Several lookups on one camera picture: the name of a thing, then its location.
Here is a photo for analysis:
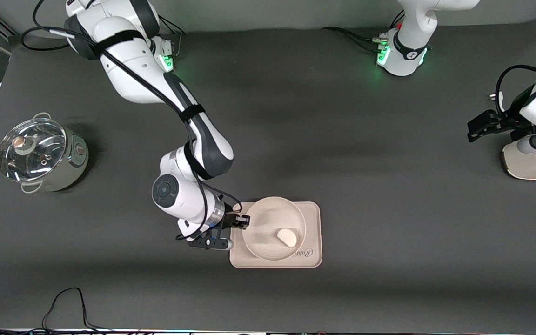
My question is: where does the round cream plate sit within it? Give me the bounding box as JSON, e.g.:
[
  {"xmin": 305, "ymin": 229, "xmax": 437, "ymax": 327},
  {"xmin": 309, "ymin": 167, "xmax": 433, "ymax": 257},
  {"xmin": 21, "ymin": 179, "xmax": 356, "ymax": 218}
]
[{"xmin": 241, "ymin": 196, "xmax": 307, "ymax": 261}]

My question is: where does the white steamed bun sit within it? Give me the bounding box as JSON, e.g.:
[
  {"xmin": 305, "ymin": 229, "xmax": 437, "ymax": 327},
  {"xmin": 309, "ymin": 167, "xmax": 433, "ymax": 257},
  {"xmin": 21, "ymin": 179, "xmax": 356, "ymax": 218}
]
[{"xmin": 276, "ymin": 229, "xmax": 298, "ymax": 248}]

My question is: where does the cream tray with rabbit print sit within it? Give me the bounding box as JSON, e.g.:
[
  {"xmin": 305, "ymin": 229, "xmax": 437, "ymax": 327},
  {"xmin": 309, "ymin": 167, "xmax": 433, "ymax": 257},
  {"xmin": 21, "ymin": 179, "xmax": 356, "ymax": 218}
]
[{"xmin": 229, "ymin": 201, "xmax": 323, "ymax": 269}]

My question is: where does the white glossy appliance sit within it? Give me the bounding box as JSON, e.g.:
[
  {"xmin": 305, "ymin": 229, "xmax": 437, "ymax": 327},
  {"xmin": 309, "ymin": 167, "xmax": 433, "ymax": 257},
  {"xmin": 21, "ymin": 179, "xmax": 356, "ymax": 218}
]
[{"xmin": 501, "ymin": 139, "xmax": 536, "ymax": 181}]

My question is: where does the steel pot with glass lid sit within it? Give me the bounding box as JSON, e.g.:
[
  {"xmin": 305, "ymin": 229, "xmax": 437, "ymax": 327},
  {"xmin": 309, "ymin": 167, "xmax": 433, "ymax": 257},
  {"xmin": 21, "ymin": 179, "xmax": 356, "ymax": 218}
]
[{"xmin": 0, "ymin": 113, "xmax": 89, "ymax": 194}]

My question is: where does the glass pot lid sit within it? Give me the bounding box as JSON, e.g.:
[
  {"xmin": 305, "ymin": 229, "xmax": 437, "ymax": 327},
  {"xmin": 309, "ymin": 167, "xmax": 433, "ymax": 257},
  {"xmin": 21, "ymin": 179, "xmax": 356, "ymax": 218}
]
[{"xmin": 0, "ymin": 118, "xmax": 67, "ymax": 182}]

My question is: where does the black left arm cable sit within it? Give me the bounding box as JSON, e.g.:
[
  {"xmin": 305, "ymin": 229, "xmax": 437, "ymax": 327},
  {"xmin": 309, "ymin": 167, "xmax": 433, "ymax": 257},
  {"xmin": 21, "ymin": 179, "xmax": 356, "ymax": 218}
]
[{"xmin": 495, "ymin": 65, "xmax": 536, "ymax": 117}]

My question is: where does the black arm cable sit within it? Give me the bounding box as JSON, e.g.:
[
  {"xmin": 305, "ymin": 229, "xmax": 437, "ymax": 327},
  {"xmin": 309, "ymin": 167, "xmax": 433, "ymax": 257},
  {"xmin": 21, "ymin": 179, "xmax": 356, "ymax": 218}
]
[
  {"xmin": 20, "ymin": 0, "xmax": 244, "ymax": 241},
  {"xmin": 495, "ymin": 65, "xmax": 536, "ymax": 117}
]

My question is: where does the black left base cable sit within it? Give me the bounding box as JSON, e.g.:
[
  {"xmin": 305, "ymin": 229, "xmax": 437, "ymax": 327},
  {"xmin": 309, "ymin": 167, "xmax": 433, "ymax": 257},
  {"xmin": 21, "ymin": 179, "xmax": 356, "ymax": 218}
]
[{"xmin": 321, "ymin": 10, "xmax": 406, "ymax": 53}]

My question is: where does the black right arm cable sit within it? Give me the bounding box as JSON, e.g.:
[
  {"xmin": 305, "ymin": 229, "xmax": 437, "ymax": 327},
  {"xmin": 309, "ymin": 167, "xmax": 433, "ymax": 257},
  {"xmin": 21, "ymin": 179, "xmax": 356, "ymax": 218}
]
[{"xmin": 20, "ymin": 0, "xmax": 244, "ymax": 241}]

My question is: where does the black cable on table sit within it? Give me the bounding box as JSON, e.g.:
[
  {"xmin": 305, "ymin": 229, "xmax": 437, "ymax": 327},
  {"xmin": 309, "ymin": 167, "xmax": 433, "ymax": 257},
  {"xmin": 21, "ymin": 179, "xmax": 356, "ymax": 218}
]
[{"xmin": 0, "ymin": 287, "xmax": 120, "ymax": 335}]

